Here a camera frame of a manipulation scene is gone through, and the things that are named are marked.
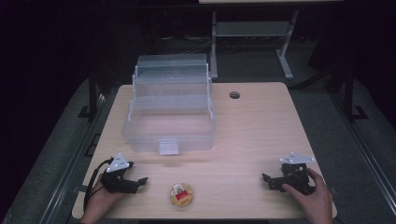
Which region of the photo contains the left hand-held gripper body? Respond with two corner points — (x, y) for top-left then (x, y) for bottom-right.
(100, 152), (140, 194)

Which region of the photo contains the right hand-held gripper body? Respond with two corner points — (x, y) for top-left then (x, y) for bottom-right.
(271, 151), (316, 196)

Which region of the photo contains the person's left hand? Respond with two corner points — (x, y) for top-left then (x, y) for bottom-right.
(79, 174), (129, 224)

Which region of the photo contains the person's right hand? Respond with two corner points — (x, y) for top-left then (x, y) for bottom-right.
(281, 167), (334, 224)

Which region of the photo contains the round yellow snack packet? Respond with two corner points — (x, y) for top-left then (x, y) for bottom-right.
(169, 182), (194, 209)

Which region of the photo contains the clear plastic storage box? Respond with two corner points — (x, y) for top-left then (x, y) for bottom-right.
(121, 53), (217, 156)

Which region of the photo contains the black metal stand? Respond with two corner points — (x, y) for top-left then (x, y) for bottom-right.
(340, 66), (369, 122)
(78, 70), (102, 120)

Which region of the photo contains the grey metal stand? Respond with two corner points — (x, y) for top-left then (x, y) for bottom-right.
(209, 9), (301, 81)

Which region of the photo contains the black cable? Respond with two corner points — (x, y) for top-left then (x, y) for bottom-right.
(82, 157), (115, 216)

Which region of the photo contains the grey metal floor rail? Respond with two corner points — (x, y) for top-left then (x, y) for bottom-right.
(38, 92), (108, 224)
(330, 92), (396, 216)

